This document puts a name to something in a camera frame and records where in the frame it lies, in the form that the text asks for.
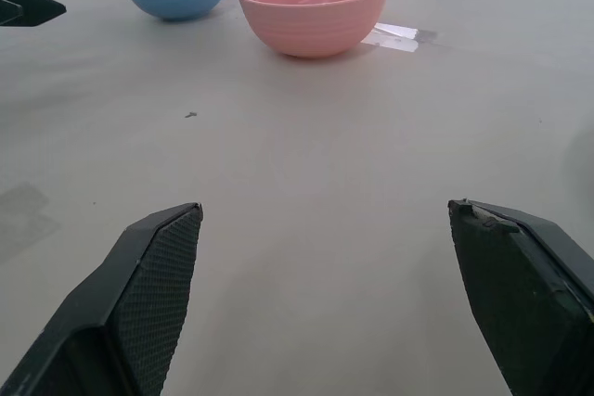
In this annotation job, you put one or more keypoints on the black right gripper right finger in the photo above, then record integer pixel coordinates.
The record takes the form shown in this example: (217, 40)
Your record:
(524, 303)

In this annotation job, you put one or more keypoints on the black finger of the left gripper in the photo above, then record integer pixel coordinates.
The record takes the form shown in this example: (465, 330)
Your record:
(28, 7)

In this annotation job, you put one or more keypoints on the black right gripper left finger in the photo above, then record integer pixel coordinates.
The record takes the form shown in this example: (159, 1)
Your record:
(116, 312)

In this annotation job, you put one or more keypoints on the pink plastic bowl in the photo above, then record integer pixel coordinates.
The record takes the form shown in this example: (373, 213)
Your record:
(312, 11)

